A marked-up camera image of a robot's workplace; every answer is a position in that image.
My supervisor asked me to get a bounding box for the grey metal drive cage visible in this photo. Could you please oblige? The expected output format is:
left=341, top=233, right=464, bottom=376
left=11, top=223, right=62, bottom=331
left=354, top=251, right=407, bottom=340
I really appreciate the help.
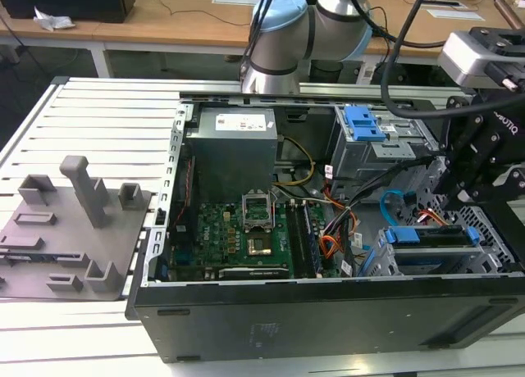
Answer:
left=330, top=105, right=442, bottom=193

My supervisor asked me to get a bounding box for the yellow black wire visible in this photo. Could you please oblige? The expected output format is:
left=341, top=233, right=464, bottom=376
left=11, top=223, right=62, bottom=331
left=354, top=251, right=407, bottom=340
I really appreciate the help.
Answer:
left=273, top=135, right=316, bottom=188

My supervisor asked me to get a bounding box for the green motherboard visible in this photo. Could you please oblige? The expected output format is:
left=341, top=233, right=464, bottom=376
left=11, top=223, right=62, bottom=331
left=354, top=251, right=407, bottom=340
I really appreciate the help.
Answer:
left=170, top=200, right=325, bottom=279

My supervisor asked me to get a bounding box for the hard disk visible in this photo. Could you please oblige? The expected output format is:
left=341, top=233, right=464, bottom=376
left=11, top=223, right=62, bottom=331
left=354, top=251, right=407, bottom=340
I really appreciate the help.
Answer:
left=385, top=224, right=480, bottom=270

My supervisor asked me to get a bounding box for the CPU socket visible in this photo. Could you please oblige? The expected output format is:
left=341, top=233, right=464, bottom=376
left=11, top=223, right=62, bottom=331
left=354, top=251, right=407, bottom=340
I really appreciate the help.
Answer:
left=244, top=234, right=275, bottom=258

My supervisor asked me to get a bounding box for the metal socket cover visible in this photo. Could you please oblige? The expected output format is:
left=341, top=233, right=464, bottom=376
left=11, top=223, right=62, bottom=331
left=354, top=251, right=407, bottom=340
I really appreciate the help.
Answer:
left=241, top=190, right=275, bottom=231

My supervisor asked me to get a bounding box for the orange wire bundle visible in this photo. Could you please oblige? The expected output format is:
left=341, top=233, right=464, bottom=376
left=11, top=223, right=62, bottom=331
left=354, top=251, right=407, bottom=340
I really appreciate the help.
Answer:
left=319, top=188, right=358, bottom=268

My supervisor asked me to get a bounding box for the crumpled white paper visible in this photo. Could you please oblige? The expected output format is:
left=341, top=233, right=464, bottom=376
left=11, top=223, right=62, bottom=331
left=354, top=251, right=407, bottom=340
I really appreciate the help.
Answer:
left=33, top=7, right=77, bottom=32

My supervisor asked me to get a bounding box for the grey parts rack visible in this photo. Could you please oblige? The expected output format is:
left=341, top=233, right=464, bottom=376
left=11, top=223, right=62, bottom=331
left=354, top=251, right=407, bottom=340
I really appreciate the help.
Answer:
left=0, top=155, right=153, bottom=302

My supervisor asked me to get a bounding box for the black open PC case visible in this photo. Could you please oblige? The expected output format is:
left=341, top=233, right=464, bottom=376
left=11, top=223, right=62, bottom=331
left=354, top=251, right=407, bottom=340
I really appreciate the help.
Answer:
left=124, top=90, right=525, bottom=364

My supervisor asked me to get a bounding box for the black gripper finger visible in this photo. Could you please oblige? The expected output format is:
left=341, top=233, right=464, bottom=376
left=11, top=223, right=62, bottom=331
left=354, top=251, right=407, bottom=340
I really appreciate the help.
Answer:
left=452, top=138, right=525, bottom=209
left=433, top=93, right=500, bottom=208

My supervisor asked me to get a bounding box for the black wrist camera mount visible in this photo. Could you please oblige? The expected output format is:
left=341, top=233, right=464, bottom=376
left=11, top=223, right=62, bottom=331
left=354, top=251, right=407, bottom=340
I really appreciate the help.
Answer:
left=467, top=24, right=525, bottom=93

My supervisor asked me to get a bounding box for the thick black case cable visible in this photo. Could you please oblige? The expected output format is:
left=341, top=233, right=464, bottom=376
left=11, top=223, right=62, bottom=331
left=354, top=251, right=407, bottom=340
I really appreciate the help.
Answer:
left=343, top=153, right=436, bottom=209

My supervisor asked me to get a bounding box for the grey power supply unit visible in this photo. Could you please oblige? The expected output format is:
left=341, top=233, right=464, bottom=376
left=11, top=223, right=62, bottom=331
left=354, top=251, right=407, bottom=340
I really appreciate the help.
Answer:
left=186, top=107, right=280, bottom=206

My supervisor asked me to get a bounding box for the thin red wire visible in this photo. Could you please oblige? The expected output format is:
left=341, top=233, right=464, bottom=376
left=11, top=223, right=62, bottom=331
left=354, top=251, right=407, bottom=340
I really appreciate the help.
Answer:
left=171, top=155, right=196, bottom=230

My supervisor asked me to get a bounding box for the blue disk wire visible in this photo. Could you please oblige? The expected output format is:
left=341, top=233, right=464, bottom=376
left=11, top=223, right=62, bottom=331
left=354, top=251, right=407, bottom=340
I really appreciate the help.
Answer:
left=379, top=189, right=416, bottom=230

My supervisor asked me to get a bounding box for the wooden desk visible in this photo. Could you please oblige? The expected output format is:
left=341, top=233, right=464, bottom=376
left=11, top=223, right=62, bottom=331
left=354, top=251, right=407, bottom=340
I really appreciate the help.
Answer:
left=0, top=0, right=525, bottom=79

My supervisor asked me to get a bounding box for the thick black gripper cable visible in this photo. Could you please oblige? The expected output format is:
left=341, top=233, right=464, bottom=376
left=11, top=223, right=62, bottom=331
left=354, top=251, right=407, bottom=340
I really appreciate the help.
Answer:
left=344, top=0, right=447, bottom=48
left=379, top=0, right=525, bottom=120

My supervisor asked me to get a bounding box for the black RAM slot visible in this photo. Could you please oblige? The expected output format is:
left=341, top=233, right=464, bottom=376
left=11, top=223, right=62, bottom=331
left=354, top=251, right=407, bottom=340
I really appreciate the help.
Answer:
left=285, top=200, right=307, bottom=278

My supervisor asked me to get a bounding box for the black arm base cable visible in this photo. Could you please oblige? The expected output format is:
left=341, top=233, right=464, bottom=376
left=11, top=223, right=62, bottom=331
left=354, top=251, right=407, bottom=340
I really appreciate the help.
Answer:
left=239, top=0, right=280, bottom=81

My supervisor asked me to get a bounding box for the grey metal disk bay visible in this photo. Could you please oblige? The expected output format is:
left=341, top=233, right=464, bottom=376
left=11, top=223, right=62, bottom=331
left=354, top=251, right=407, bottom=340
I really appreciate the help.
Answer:
left=356, top=155, right=518, bottom=278

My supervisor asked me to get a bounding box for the black box on desk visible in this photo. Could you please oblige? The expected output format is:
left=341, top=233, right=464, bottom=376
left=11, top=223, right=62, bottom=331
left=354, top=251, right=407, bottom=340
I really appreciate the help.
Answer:
left=0, top=0, right=136, bottom=25

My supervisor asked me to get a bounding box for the black graphics card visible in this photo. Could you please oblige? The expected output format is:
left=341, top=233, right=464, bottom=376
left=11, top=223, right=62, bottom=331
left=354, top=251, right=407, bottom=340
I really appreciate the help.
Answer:
left=218, top=266, right=291, bottom=280

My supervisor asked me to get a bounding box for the blue plastic drive latch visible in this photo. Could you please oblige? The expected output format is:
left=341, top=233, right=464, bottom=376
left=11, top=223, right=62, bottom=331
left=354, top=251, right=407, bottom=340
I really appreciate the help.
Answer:
left=344, top=105, right=387, bottom=143

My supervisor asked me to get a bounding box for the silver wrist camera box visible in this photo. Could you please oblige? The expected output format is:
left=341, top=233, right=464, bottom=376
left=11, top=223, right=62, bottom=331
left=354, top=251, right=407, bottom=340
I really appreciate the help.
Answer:
left=436, top=30, right=495, bottom=88

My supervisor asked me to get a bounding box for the red orange disk wire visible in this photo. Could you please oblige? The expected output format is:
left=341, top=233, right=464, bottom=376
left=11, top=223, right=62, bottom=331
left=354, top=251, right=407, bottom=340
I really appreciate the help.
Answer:
left=415, top=207, right=453, bottom=229

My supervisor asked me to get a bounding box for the RAM stick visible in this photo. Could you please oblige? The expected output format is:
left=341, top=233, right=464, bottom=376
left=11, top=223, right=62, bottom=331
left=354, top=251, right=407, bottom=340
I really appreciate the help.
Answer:
left=303, top=202, right=324, bottom=278

